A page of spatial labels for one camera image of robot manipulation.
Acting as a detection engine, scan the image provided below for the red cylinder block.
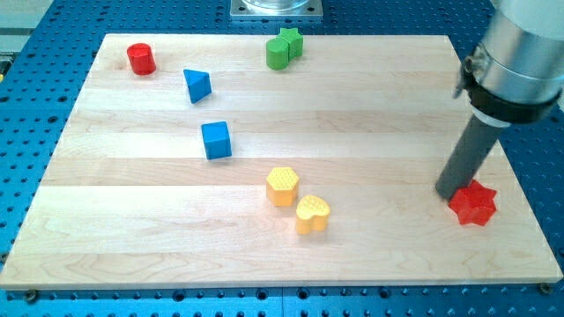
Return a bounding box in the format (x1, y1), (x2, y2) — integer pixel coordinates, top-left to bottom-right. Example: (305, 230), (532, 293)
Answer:
(126, 43), (156, 76)

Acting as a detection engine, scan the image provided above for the yellow hexagon block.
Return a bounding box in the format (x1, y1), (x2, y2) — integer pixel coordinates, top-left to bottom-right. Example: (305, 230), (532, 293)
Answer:
(266, 167), (300, 207)

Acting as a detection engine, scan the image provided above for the blue triangular prism block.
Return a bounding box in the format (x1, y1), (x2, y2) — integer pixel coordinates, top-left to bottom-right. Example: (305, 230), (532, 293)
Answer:
(183, 70), (212, 104)

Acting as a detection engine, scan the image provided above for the yellow heart block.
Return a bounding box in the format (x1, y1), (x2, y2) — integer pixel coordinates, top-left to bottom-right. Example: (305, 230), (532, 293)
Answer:
(295, 195), (331, 235)

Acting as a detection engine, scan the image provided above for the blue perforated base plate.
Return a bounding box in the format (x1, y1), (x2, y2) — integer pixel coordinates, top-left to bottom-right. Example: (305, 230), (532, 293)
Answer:
(1, 1), (563, 316)

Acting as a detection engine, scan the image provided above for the green cylinder block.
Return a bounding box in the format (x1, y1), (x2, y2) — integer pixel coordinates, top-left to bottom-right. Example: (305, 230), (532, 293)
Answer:
(265, 38), (289, 70)

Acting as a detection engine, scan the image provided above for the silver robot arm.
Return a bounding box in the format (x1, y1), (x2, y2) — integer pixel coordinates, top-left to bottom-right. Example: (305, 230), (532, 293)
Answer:
(453, 0), (563, 128)

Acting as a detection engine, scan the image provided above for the red star block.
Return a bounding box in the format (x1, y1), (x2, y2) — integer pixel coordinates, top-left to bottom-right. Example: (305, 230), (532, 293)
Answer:
(449, 180), (497, 226)

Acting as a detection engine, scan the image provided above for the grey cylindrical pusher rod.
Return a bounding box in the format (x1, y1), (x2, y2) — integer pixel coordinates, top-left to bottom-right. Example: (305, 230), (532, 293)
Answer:
(435, 114), (508, 201)

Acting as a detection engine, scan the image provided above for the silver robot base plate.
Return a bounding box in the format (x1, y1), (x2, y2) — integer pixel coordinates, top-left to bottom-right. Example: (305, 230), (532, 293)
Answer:
(230, 0), (323, 19)

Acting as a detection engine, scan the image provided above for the blue cube block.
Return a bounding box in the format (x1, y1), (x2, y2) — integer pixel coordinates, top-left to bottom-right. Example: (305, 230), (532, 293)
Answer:
(201, 122), (232, 160)

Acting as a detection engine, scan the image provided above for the light wooden board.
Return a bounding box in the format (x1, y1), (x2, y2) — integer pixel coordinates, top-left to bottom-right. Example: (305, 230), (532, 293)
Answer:
(1, 33), (562, 291)

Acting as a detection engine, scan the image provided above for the green star block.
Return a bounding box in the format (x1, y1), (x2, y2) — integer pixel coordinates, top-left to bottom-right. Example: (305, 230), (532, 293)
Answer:
(278, 27), (303, 60)

